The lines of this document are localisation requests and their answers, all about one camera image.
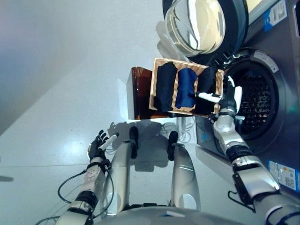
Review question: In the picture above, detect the black right robot foot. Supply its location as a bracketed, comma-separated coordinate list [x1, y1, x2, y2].
[167, 130, 180, 161]

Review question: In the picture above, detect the round glass washing machine door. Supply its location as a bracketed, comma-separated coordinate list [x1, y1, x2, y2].
[162, 0, 249, 66]

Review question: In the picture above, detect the black garment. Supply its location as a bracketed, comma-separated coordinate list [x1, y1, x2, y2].
[194, 66, 222, 116]
[153, 61, 178, 113]

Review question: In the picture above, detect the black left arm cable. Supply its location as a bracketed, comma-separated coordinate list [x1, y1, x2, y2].
[57, 168, 116, 220]

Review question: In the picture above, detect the colourful energy label sticker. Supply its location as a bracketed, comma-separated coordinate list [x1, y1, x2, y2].
[267, 160, 300, 193]

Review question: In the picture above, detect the silver robot torso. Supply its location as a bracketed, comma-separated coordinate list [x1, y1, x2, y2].
[93, 203, 265, 225]

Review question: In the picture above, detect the rectangular wicker laundry basket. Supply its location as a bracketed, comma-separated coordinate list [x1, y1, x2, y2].
[148, 58, 225, 118]

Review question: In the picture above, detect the silver right robot leg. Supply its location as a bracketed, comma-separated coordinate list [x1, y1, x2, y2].
[167, 142, 201, 210]

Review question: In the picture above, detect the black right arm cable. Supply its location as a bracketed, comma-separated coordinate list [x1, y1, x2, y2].
[227, 189, 256, 213]

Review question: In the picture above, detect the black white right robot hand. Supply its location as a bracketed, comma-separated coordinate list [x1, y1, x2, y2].
[195, 75, 243, 111]

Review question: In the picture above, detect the black robot foot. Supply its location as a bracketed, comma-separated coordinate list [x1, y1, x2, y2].
[129, 126, 139, 159]
[167, 130, 180, 161]

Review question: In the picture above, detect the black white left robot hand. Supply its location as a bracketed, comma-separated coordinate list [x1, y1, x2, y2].
[88, 129, 120, 164]

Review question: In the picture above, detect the blue white label sticker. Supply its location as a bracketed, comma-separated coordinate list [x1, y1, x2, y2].
[262, 1, 288, 31]

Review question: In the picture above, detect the grey front-load washing machine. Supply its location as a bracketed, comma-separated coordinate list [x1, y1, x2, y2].
[195, 0, 300, 205]

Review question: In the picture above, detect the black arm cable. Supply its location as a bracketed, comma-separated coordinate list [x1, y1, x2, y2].
[227, 189, 256, 213]
[57, 168, 116, 220]

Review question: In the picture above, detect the blue garment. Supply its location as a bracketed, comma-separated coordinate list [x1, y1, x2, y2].
[175, 67, 198, 110]

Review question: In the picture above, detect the black left robot foot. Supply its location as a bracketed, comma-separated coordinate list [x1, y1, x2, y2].
[129, 126, 139, 159]

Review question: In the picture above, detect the amber translucent acrylic stool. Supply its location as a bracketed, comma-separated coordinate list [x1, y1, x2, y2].
[126, 66, 181, 121]

